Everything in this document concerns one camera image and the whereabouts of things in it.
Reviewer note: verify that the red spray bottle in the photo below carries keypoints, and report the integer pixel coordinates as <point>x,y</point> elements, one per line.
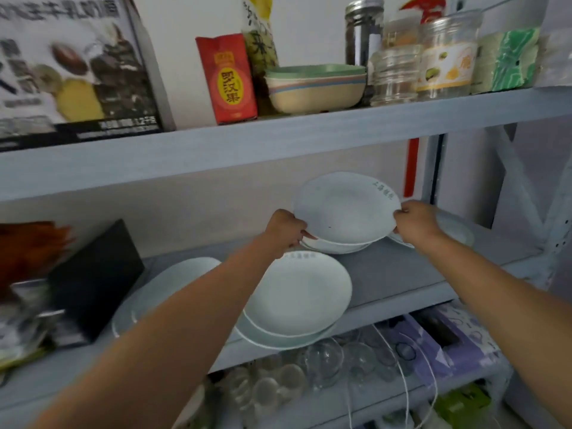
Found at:
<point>427,7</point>

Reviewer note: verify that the red wall strip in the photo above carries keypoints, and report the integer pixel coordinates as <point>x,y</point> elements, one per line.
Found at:
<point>411,167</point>

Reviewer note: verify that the grey metal shelf unit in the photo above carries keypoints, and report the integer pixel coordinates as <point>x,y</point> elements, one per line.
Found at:
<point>286,138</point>

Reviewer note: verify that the white round plate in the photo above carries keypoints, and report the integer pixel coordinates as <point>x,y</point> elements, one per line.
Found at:
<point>121,318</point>
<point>346,209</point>
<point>172,279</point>
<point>456,226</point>
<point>297,294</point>
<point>281,340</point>

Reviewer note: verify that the green bowl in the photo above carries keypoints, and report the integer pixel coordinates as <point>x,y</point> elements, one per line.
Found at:
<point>315,70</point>

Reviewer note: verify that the beige bowl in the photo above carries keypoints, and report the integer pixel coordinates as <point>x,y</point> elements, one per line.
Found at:
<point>315,98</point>

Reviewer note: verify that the green and white packet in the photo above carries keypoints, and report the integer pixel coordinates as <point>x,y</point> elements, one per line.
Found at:
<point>507,60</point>

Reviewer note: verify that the clear plastic jar with label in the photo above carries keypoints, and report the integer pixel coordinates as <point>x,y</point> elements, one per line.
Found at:
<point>447,55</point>

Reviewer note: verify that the yellow and green snack packet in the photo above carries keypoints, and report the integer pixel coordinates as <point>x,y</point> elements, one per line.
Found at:
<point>260,37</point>

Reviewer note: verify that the black box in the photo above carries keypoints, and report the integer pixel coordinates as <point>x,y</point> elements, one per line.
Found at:
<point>96,281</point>

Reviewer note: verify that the white bowl with red mark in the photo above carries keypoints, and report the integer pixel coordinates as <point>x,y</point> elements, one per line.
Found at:
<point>335,247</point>

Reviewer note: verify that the red and yellow box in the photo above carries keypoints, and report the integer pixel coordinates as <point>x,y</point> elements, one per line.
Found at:
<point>227,78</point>

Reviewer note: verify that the large printed food box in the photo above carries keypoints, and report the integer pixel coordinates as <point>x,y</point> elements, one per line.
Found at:
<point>71,66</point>

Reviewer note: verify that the person's right hand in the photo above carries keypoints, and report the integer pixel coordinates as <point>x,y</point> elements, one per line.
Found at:
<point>418,223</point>

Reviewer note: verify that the group of clear glass cups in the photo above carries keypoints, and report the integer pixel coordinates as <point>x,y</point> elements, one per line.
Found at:
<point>304,370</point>

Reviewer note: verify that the person's left forearm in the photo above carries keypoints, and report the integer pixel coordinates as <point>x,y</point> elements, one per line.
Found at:
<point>170,335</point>

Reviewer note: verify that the person's right forearm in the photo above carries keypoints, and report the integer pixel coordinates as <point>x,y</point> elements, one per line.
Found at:
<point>500,303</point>

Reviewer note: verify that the silver foil packets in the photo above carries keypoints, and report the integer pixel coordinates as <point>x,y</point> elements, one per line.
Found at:
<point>22,326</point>

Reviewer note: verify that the person's left fingers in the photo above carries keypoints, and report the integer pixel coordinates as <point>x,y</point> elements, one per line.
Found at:
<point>301,232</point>

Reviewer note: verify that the translucent plastic bag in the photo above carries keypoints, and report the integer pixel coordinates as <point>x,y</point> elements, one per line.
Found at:
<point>556,58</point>

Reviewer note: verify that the person's left hand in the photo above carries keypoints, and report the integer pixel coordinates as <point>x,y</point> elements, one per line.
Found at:
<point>282,230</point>

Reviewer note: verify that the dark jar with metal lid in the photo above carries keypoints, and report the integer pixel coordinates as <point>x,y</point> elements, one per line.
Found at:
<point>363,31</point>

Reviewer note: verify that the small clear glass jar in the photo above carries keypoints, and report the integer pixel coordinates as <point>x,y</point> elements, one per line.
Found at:
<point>395,75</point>

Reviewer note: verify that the purple tissue pack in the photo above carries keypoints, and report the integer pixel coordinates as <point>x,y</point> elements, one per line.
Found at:
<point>442,339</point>

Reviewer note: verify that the orange red bag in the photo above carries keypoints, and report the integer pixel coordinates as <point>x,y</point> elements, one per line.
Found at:
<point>29,250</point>

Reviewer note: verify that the person's right fingers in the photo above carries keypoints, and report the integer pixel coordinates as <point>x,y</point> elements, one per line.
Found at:
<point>399,218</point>

